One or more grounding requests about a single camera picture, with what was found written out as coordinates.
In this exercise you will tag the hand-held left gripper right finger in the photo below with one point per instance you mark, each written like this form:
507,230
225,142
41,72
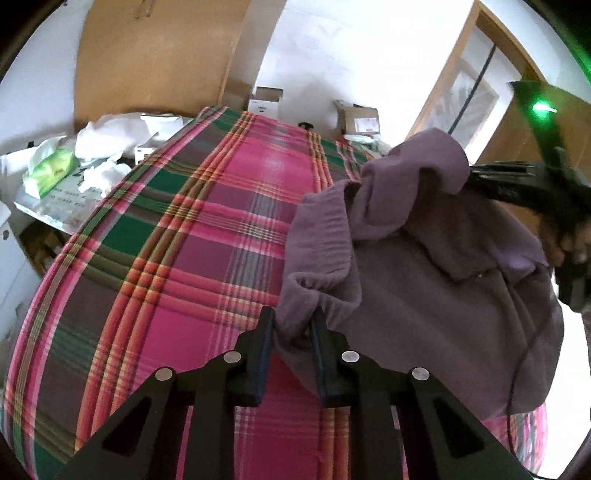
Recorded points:
318,364

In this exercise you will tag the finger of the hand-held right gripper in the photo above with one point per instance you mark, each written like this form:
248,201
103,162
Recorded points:
512,190
508,170

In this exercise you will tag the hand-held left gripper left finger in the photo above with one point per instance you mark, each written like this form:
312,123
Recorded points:
262,369

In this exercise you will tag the purple fleece garment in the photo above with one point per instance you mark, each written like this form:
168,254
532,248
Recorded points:
415,300

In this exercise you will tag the person's right hand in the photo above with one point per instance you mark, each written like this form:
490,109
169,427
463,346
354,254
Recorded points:
551,240

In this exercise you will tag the translucent plastic sheet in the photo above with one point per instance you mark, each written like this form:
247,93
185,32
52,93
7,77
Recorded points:
461,106

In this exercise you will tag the black rod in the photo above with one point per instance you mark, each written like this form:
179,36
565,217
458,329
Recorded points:
475,87

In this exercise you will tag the pink green plaid bed cover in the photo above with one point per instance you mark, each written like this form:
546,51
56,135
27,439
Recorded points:
184,277

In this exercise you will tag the pile of plastic bags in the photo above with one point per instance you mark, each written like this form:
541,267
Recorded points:
367,144

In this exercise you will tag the cardboard box with label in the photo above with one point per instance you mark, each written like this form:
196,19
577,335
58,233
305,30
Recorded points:
359,121

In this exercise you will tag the small black object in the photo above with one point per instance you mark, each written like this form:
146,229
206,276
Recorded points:
305,125

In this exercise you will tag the green and white box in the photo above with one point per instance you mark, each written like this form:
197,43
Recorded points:
145,152

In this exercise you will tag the crumpled white tissues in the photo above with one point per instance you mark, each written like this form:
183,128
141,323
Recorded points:
104,175

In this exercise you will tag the white open box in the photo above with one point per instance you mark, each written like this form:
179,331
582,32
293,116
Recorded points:
267,101

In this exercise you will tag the table with printed cover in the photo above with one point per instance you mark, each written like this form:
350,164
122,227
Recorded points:
60,207

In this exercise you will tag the white plastic bag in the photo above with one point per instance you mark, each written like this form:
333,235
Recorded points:
111,134

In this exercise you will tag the green tissue pack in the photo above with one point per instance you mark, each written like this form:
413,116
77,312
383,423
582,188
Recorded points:
51,175

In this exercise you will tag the wooden door frame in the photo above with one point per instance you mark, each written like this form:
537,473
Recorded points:
434,92

